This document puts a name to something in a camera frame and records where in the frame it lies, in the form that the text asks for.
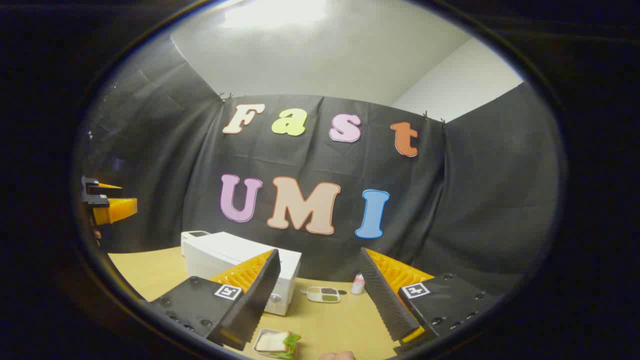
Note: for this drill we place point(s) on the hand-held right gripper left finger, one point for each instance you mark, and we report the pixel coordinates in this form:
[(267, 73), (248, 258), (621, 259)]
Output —
[(260, 295)]

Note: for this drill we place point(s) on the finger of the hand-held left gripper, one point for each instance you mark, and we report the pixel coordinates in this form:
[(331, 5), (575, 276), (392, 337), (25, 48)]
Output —
[(112, 210), (91, 186)]

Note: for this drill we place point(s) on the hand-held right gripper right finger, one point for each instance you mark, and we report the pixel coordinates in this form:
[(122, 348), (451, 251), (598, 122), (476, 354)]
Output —
[(382, 295)]

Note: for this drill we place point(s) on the lettuce sandwich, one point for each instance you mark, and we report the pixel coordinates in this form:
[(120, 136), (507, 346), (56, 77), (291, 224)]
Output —
[(270, 342)]

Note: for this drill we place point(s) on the white microwave oven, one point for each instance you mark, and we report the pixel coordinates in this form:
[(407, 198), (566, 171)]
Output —
[(220, 252)]

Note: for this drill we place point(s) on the white rectangular food tray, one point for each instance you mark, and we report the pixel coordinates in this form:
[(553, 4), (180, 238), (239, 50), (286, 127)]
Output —
[(255, 348)]

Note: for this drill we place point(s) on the small white pink bottle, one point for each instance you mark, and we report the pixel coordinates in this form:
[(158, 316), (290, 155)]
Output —
[(358, 285)]

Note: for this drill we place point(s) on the white divided sauce plate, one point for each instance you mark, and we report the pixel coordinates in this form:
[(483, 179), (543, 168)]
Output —
[(322, 295)]

